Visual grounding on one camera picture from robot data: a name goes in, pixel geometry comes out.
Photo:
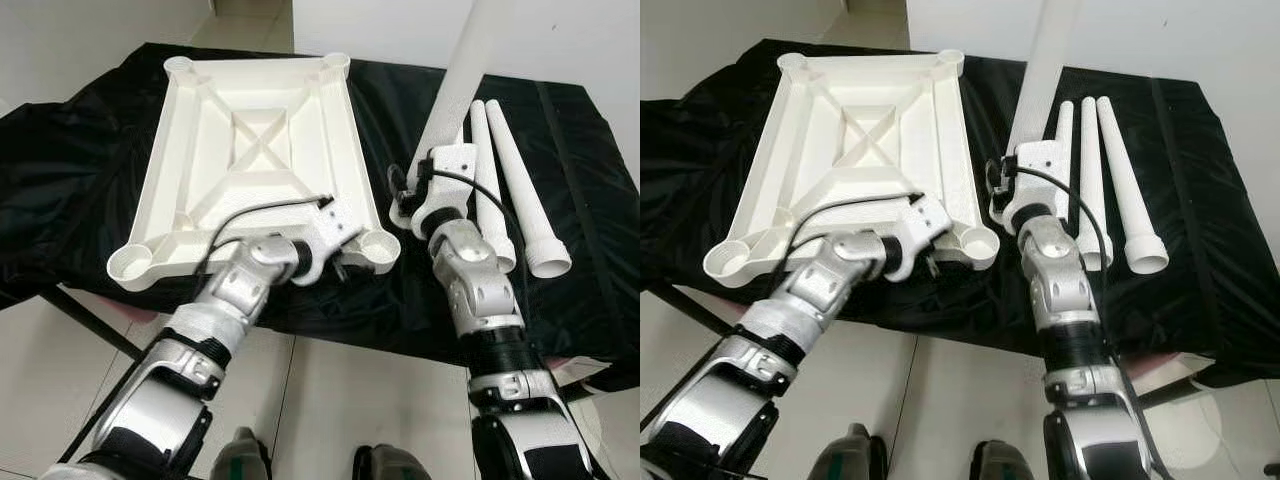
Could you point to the white plastic children table top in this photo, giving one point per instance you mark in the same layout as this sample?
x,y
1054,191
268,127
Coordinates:
x,y
800,150
200,150

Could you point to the white plastic table leg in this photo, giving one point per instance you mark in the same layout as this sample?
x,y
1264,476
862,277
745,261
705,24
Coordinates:
x,y
487,170
1125,180
1090,170
465,70
1066,122
520,180
1045,60

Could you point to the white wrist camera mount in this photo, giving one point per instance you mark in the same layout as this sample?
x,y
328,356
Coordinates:
x,y
1040,160
335,225
925,220
450,165

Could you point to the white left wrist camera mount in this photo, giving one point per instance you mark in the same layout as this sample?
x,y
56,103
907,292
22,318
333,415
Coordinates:
x,y
925,220
335,225

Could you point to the black table cloth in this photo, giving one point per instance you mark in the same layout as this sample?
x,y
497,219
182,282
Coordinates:
x,y
1200,150
580,150

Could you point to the grey robot right foot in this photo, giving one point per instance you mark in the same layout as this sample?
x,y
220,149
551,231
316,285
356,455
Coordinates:
x,y
1005,465
395,465

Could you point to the grey robot left foot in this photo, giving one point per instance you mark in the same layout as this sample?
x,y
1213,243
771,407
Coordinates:
x,y
240,460
850,460

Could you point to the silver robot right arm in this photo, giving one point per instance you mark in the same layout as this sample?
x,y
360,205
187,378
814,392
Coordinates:
x,y
470,275
1055,265

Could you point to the grey robot foot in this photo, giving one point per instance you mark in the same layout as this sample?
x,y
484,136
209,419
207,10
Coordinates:
x,y
395,465
850,460
240,460
1005,465

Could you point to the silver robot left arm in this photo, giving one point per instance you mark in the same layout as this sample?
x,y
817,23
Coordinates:
x,y
245,285
835,270

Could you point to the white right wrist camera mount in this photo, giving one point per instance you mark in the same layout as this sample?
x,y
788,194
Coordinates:
x,y
1040,160
450,165

